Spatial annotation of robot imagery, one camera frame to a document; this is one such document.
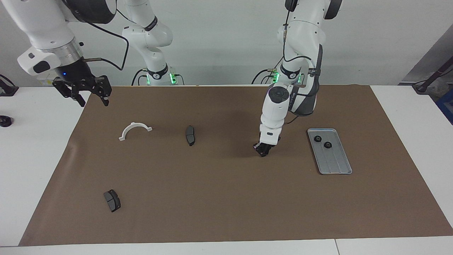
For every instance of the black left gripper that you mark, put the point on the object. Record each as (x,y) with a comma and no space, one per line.
(268,147)

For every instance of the black table clamp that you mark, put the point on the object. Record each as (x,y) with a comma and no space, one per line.
(7,89)

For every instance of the blue crate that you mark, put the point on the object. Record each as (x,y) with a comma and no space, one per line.
(447,106)

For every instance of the black stand rod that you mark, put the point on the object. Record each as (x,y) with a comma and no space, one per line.
(433,75)

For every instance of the dark curved brake pad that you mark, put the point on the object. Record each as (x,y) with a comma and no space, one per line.
(190,136)

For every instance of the dark grey brake pad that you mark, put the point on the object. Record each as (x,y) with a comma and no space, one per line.
(112,201)

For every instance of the black round knob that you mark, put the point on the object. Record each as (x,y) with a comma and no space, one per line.
(5,121)

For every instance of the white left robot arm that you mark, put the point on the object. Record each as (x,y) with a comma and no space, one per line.
(276,113)

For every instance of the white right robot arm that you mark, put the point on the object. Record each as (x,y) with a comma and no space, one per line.
(39,24)

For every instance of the grey metal tray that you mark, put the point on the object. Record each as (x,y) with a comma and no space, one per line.
(334,161)

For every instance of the white semicircular bracket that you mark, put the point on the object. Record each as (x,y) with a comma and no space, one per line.
(134,124)

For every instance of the brown table mat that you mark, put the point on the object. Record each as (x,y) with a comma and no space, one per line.
(230,194)

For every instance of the white labelled box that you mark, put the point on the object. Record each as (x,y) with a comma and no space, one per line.
(46,82)

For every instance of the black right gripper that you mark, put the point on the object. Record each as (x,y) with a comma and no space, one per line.
(76,76)

